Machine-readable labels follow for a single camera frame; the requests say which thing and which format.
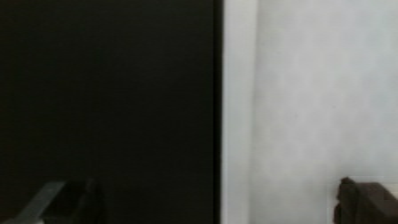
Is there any white desk top panel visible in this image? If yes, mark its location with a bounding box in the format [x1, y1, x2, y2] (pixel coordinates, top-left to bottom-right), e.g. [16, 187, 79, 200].
[221, 0, 398, 224]

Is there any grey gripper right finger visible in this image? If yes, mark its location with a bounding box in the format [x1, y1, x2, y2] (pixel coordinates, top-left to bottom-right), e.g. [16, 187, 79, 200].
[334, 177, 398, 224]

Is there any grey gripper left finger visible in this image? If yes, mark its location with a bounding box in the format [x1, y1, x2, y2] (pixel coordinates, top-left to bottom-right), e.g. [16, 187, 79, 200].
[11, 179, 105, 224]

